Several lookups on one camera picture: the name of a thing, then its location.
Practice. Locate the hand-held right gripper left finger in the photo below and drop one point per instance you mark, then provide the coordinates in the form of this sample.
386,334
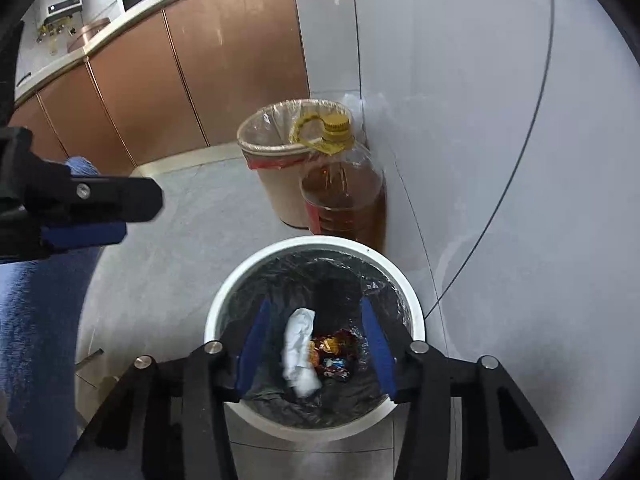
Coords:
254,350

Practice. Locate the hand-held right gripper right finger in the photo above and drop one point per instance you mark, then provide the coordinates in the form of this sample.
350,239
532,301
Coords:
378,350

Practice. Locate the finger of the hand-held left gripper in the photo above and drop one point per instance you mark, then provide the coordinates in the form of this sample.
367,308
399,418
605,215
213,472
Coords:
85,235

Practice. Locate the white round trash bin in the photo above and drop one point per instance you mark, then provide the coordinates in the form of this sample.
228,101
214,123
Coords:
310,243

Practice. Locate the beige trash bin clear liner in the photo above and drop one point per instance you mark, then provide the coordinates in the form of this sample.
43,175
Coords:
275,185

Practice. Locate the colourful snack wrappers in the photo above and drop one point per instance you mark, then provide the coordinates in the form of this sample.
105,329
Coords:
336,355

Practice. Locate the crumpled white tissue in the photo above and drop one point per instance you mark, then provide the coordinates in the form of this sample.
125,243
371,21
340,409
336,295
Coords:
299,350

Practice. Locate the black bin liner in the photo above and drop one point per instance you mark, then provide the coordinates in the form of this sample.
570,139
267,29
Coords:
320,280

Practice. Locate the blue fluffy towel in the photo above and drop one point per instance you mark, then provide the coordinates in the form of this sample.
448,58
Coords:
35,360

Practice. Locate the oil bottle yellow cap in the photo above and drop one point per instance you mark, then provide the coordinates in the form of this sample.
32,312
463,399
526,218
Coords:
345,200

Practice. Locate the copper round pot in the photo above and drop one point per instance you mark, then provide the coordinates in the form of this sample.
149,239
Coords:
87,32

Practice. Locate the brown kitchen cabinet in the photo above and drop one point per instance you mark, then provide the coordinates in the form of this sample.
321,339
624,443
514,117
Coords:
230,60

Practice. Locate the white wall appliance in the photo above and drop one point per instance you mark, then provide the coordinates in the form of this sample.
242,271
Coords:
64,6

